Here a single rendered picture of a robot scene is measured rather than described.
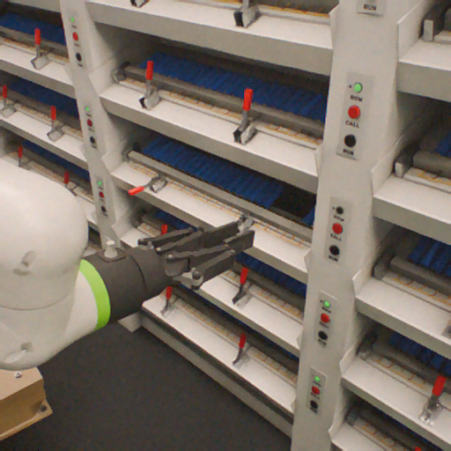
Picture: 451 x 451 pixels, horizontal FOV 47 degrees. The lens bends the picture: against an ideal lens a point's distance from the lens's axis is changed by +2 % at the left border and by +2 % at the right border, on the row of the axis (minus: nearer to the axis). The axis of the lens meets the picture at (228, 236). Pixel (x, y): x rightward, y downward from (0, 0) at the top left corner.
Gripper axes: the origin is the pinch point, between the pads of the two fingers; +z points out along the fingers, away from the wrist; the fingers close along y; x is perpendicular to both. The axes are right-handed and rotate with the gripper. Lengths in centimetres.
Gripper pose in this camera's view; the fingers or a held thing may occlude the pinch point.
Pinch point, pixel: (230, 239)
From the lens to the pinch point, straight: 81.5
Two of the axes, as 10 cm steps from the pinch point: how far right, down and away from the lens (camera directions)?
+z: 6.8, -2.6, 6.8
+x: -1.1, 8.9, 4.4
